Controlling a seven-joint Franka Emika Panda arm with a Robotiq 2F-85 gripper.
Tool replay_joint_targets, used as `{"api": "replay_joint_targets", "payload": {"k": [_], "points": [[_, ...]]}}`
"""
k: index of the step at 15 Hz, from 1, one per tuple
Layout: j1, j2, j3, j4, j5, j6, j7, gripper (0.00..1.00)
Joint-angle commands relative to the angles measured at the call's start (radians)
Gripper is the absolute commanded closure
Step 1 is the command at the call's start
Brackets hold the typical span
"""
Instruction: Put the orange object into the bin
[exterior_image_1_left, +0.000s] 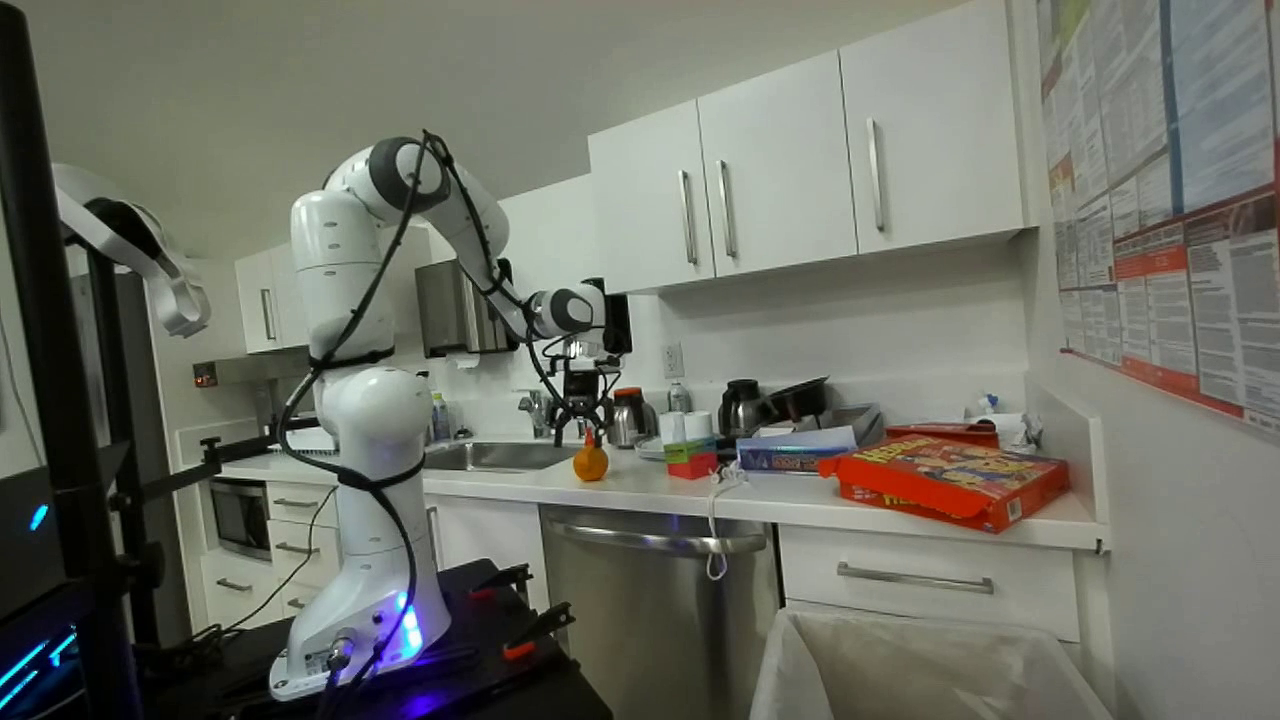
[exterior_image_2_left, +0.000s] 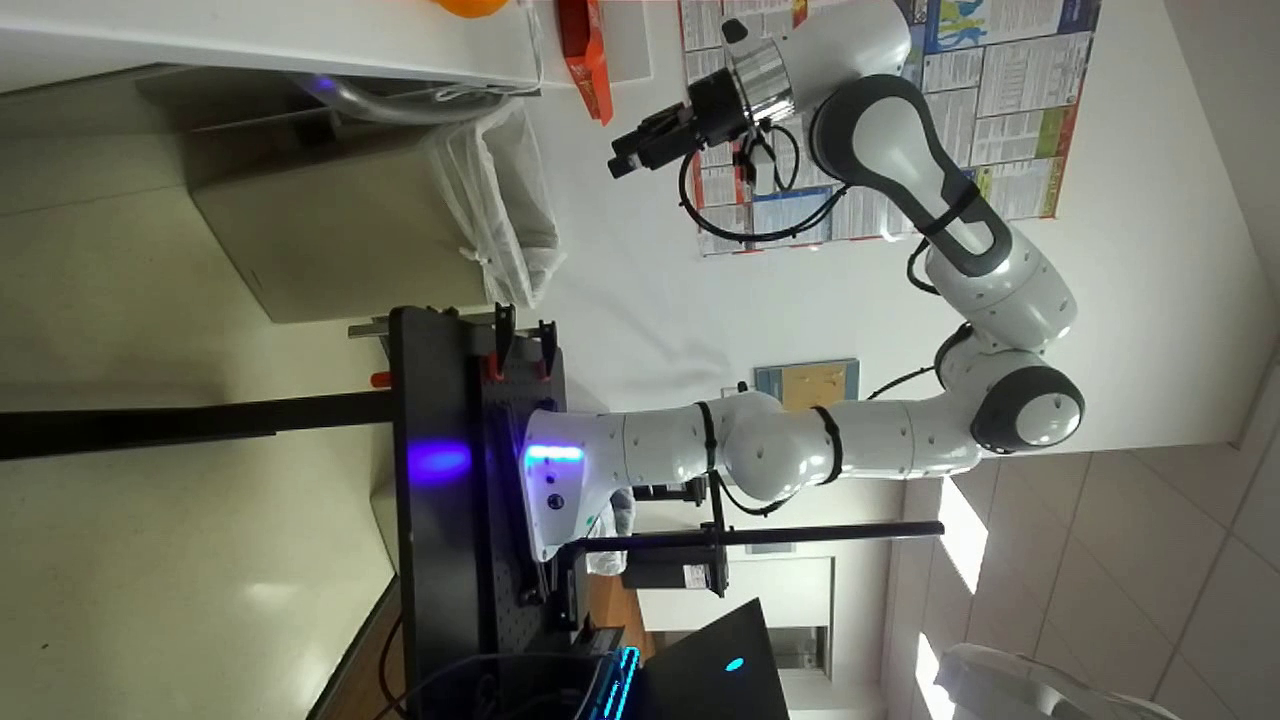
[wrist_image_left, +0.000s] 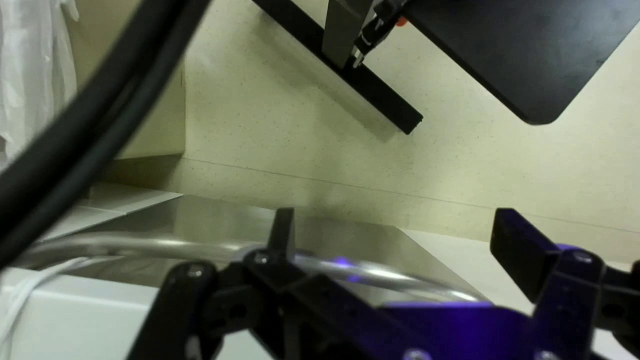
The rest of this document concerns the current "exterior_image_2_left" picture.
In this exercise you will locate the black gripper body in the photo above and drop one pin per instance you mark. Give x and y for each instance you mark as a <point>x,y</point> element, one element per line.
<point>719,104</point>

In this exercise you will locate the black robot cart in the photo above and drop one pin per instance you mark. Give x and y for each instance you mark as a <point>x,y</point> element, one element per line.
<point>443,601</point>

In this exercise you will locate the stainless steel dishwasher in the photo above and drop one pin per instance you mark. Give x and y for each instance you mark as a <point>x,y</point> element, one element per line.
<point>265,123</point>

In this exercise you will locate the thick black tripod pole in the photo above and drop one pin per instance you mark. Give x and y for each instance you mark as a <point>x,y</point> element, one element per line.
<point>163,424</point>

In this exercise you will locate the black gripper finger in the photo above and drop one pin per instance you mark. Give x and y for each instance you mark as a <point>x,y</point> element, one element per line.
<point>663,125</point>
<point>655,152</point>

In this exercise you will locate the thin black stand pole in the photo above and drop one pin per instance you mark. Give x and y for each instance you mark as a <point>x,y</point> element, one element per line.
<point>826,532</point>

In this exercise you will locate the black computer with blue lights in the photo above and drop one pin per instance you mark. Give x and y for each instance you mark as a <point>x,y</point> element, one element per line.
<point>706,680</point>

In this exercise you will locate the white curved lamp head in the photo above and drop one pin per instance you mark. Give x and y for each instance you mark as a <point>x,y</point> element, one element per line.
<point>1026,680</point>

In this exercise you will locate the black red bar clamp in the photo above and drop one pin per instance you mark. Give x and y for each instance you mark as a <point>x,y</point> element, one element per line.
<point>545,349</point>
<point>505,334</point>

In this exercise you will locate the large printed wall poster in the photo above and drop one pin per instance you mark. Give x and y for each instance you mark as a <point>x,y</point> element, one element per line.
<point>1043,82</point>

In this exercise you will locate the orange fruit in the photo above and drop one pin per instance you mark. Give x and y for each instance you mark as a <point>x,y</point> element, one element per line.
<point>474,6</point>

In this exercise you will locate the small yellow wall notice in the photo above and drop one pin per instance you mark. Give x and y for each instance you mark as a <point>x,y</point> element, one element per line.
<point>814,384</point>

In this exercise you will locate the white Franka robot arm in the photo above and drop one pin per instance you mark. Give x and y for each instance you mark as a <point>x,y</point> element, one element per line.
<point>802,445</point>

